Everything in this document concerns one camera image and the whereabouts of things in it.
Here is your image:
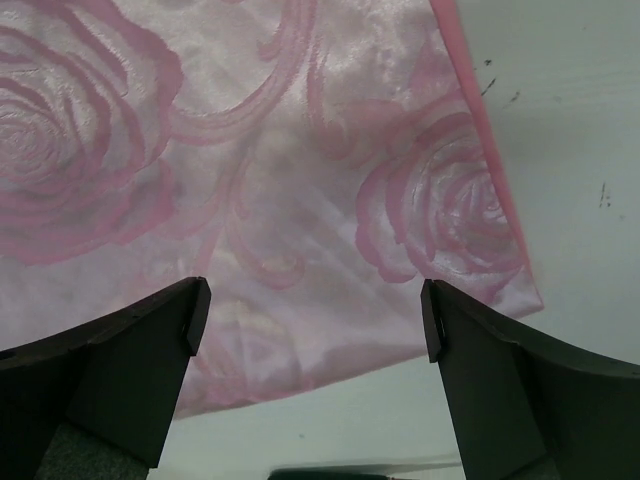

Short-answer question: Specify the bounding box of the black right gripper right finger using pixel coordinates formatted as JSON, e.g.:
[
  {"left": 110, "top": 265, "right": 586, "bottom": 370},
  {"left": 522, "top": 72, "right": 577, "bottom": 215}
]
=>
[{"left": 421, "top": 280, "right": 639, "bottom": 479}]

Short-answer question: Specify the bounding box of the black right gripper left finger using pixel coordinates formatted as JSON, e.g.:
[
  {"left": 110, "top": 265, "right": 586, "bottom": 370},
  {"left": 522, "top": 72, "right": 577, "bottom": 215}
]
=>
[{"left": 1, "top": 277, "right": 211, "bottom": 479}]

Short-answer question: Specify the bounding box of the pink rose satin placemat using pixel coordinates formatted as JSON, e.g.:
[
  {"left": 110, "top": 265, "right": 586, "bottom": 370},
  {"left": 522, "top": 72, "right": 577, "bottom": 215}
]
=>
[{"left": 1, "top": 1, "right": 543, "bottom": 417}]

